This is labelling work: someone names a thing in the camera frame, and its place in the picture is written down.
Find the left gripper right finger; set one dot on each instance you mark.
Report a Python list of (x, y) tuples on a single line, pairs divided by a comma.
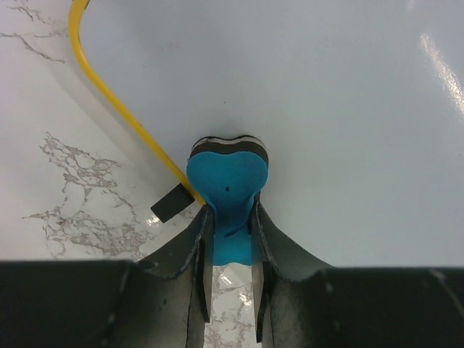
[(301, 301)]

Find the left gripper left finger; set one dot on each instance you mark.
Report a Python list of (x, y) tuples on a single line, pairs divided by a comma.
[(164, 300)]

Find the blue whiteboard eraser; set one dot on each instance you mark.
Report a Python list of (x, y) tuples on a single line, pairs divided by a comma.
[(229, 173)]

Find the yellow framed whiteboard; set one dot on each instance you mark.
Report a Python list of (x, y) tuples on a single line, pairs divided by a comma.
[(359, 105)]

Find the metal wire whiteboard stand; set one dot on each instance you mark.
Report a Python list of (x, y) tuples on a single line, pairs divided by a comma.
[(174, 202)]

